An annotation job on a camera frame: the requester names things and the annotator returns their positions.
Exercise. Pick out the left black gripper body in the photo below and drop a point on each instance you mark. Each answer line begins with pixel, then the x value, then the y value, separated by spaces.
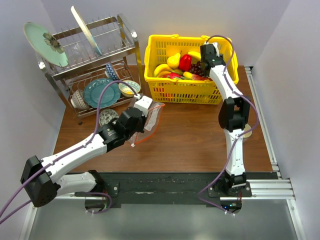
pixel 139 128

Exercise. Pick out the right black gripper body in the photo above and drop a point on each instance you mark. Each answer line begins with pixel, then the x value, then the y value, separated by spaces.
pixel 220 56

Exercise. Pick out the clear orange zip bag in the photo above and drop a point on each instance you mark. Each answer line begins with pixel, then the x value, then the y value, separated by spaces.
pixel 151 124

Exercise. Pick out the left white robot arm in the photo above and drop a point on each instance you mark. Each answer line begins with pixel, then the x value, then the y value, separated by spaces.
pixel 44 179

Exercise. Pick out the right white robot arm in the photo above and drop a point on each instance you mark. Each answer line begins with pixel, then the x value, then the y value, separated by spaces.
pixel 232 118

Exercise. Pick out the dark purple grapes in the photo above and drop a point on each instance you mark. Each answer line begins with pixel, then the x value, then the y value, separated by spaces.
pixel 196 69

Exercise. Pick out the long yellow banana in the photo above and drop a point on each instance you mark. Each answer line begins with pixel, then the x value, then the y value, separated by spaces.
pixel 196 56

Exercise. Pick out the watermelon slice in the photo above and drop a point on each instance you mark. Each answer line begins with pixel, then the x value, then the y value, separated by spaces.
pixel 196 77

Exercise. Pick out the red bell pepper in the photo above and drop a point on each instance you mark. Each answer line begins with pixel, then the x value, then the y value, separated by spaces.
pixel 185 63

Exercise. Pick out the black white leaf bowl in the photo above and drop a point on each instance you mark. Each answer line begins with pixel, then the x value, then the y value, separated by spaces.
pixel 106 116

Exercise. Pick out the corn cob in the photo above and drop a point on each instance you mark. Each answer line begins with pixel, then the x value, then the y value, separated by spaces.
pixel 188 75

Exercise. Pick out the yellow interior patterned bowl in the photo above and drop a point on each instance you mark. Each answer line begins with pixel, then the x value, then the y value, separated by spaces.
pixel 128 88

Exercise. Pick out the teal scalloped plate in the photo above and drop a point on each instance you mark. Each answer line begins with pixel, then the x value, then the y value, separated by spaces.
pixel 93 90

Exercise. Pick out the yellow pear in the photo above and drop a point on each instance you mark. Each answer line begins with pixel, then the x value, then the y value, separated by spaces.
pixel 174 61

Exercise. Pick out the yellow plastic basket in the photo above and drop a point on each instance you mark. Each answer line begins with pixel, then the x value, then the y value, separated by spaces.
pixel 161 47

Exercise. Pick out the red dragon fruit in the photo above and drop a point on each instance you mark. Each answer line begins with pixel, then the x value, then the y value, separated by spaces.
pixel 173 76

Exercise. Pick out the yellow banana bunch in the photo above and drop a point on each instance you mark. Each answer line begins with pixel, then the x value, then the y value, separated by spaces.
pixel 163 71

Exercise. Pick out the blue zigzag patterned cup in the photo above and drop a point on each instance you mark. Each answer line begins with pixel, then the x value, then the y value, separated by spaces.
pixel 111 73

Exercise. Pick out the patterned cup on rack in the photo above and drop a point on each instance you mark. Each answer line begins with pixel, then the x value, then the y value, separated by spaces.
pixel 77 100

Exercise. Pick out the steel two-tier dish rack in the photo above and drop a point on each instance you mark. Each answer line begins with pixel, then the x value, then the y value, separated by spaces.
pixel 119 44

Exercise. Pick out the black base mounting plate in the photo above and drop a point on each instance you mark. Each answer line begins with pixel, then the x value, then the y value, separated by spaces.
pixel 175 188

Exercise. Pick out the cream mug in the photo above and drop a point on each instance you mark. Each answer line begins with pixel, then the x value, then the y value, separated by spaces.
pixel 248 132

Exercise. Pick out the cream and blue plate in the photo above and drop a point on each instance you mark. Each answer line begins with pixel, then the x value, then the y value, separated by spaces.
pixel 85 31

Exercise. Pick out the mint green floral plate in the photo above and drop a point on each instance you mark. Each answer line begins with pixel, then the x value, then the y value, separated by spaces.
pixel 45 44

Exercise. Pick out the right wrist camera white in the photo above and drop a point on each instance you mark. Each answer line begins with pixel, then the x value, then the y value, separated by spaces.
pixel 217 50

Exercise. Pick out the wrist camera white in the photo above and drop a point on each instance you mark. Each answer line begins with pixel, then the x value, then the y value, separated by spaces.
pixel 143 105
pixel 217 50

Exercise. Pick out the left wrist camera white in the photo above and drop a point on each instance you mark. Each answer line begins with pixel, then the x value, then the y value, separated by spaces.
pixel 143 105

